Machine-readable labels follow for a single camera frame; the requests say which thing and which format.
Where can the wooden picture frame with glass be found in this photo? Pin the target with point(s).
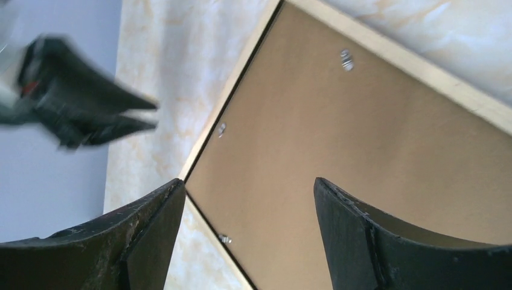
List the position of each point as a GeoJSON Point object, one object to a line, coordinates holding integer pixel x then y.
{"type": "Point", "coordinates": [400, 60]}

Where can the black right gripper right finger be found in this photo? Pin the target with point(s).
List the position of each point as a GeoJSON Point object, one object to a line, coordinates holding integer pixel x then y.
{"type": "Point", "coordinates": [367, 248]}

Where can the small metal edge clip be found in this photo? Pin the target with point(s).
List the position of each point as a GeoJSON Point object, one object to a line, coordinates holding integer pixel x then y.
{"type": "Point", "coordinates": [221, 129]}

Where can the metal turn clip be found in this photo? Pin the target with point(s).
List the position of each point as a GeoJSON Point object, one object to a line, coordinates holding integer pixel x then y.
{"type": "Point", "coordinates": [224, 239]}
{"type": "Point", "coordinates": [347, 60]}

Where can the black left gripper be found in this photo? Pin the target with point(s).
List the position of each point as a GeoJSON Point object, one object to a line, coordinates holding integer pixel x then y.
{"type": "Point", "coordinates": [25, 98]}

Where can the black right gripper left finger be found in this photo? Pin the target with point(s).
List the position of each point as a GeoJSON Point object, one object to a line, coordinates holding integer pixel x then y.
{"type": "Point", "coordinates": [127, 248]}

